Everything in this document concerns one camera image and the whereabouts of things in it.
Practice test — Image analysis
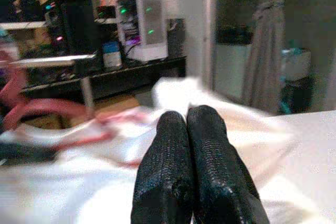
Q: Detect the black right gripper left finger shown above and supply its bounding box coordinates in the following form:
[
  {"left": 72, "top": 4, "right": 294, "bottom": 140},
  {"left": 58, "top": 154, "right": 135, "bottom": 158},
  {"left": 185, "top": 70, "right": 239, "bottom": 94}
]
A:
[{"left": 130, "top": 110, "right": 195, "bottom": 224}]

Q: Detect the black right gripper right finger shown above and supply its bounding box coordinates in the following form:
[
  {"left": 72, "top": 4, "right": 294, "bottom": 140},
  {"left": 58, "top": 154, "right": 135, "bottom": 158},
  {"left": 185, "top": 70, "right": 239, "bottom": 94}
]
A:
[{"left": 186, "top": 104, "right": 271, "bottom": 224}]

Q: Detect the plain white garment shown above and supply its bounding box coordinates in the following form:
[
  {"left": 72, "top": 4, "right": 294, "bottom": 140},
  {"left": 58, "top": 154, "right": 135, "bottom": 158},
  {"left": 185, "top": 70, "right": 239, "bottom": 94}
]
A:
[{"left": 0, "top": 77, "right": 299, "bottom": 224}]

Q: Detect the red plastic hanger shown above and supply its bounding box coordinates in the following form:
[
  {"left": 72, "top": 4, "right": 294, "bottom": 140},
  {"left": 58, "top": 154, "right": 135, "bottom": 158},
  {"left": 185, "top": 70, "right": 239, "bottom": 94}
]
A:
[{"left": 0, "top": 69, "right": 148, "bottom": 168}]

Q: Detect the white table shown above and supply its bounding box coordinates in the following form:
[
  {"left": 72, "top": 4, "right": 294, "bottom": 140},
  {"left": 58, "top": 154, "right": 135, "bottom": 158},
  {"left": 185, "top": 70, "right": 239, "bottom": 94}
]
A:
[{"left": 270, "top": 110, "right": 336, "bottom": 224}]

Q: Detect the black desk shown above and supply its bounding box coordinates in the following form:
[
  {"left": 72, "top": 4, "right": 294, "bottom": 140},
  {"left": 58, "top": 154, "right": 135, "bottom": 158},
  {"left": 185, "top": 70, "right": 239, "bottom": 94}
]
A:
[{"left": 19, "top": 56, "right": 187, "bottom": 101}]

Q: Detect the blue and white canister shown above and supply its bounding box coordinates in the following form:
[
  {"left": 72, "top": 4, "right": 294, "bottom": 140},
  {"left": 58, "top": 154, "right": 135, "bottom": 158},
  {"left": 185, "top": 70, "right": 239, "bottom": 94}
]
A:
[{"left": 101, "top": 40, "right": 123, "bottom": 69}]

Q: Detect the grey curtain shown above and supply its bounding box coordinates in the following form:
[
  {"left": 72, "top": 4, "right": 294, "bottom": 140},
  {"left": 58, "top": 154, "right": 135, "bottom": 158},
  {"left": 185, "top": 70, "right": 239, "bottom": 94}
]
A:
[{"left": 241, "top": 0, "right": 287, "bottom": 116}]

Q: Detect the white computer tower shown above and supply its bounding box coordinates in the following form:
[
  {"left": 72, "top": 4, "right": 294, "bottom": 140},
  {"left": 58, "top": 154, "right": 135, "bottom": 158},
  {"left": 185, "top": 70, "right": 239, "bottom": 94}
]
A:
[{"left": 114, "top": 0, "right": 169, "bottom": 63}]

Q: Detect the black computer tower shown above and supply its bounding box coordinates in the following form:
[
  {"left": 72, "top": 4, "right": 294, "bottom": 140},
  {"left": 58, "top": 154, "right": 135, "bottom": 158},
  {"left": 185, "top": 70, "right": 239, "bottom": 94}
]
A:
[{"left": 44, "top": 0, "right": 102, "bottom": 57}]

